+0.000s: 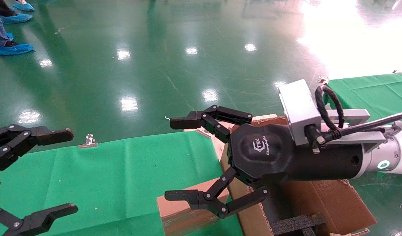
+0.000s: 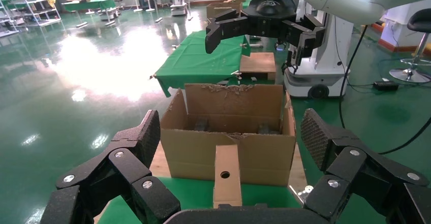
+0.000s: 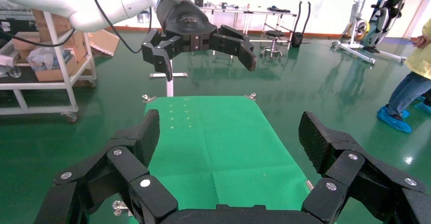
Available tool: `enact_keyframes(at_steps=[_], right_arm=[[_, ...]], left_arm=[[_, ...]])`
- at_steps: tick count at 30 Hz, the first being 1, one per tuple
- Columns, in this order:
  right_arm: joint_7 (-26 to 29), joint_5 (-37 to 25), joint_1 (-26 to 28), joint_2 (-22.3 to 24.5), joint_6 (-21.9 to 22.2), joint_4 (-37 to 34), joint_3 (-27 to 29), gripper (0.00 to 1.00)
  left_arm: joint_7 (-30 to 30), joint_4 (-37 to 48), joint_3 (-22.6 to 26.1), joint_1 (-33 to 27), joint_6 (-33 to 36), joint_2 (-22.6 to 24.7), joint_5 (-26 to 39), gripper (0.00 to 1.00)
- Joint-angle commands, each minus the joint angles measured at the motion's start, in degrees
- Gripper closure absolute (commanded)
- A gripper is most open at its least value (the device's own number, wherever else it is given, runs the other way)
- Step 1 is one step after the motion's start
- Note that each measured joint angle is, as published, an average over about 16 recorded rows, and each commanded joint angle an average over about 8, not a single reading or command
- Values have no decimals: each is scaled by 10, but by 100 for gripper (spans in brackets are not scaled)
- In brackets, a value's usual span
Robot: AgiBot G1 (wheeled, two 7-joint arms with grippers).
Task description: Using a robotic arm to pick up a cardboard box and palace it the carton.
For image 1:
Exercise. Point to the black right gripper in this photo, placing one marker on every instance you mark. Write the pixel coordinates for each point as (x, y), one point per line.
(263, 150)

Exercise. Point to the small brown cardboard box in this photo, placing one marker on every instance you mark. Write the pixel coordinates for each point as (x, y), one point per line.
(181, 219)

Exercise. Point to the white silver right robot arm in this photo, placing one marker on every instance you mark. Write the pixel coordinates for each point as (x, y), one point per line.
(397, 147)

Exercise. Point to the large open cardboard carton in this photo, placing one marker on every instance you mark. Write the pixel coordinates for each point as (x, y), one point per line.
(335, 203)

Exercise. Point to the large green table cloth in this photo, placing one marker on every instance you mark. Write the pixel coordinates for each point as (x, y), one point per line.
(122, 170)

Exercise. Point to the black foam insert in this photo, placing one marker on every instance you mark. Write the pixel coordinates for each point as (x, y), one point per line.
(296, 224)

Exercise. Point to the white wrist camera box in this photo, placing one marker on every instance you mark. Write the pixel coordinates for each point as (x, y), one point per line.
(299, 108)

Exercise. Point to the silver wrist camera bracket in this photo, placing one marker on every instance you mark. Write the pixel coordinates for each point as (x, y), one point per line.
(351, 114)

